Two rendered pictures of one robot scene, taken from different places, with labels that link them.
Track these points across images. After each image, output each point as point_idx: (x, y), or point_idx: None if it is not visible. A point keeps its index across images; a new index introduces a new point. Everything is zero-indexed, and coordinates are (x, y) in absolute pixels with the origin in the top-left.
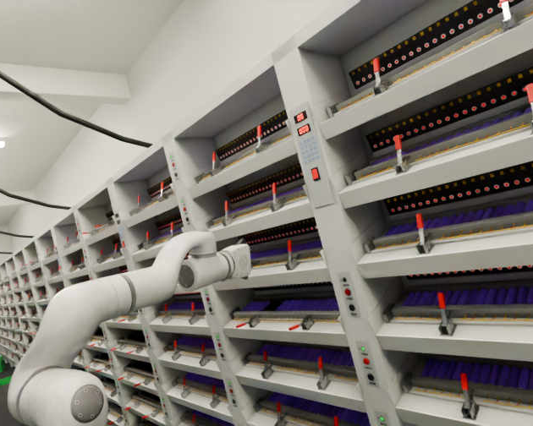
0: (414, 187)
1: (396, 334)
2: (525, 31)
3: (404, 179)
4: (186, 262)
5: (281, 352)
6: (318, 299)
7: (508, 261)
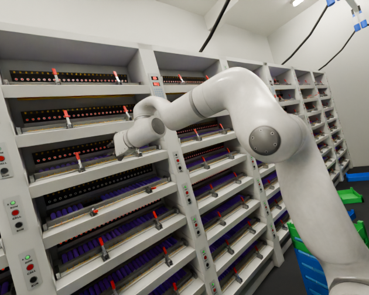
0: None
1: (195, 174)
2: None
3: None
4: (157, 116)
5: (97, 243)
6: (133, 184)
7: (218, 141)
